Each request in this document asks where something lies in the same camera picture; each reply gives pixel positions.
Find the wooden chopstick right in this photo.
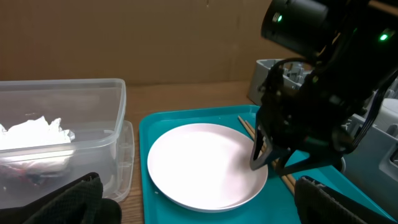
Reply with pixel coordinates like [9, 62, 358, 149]
[245, 121, 296, 188]

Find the white round plate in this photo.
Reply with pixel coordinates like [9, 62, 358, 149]
[147, 123, 269, 213]

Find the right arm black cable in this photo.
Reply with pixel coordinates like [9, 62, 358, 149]
[345, 70, 398, 155]

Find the crumpled white paper waste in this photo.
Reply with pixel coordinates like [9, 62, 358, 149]
[1, 116, 75, 175]

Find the grey dish rack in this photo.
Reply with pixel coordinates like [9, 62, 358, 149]
[248, 59, 397, 220]

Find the wooden chopstick left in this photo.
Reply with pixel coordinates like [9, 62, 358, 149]
[238, 116, 295, 195]

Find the teal serving tray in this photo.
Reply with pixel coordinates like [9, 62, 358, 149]
[138, 104, 396, 224]

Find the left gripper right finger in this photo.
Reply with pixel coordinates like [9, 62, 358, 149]
[294, 176, 397, 224]

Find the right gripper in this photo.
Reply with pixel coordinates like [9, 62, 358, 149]
[249, 63, 367, 176]

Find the wooden chopstick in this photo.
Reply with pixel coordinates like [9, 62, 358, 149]
[245, 121, 296, 188]
[238, 116, 295, 195]

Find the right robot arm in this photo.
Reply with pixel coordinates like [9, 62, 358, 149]
[249, 0, 397, 175]

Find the clear plastic bin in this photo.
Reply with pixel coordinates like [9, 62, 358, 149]
[1, 78, 134, 209]

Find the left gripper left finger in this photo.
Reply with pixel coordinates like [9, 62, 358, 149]
[1, 172, 122, 224]

